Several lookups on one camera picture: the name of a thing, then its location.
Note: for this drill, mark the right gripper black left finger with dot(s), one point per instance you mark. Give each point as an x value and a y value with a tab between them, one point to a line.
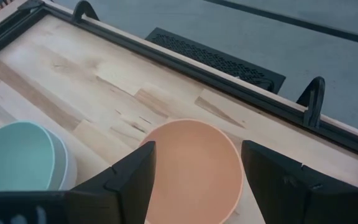
126	189

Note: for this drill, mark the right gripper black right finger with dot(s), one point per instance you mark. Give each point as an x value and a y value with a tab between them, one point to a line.
291	189

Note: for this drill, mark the orange bowl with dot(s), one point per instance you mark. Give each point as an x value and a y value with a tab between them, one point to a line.
194	174

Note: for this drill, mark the black clamp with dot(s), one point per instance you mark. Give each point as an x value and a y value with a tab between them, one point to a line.
84	9
314	99

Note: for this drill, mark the black aluminium table frame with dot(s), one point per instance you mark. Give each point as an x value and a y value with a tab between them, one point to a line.
197	73

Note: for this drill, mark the black floor vent grille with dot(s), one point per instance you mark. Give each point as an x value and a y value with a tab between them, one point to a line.
204	53

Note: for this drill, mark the small white bowl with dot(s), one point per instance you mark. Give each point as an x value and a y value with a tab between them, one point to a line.
68	168

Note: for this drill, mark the green bowl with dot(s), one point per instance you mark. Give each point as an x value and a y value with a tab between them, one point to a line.
14	155

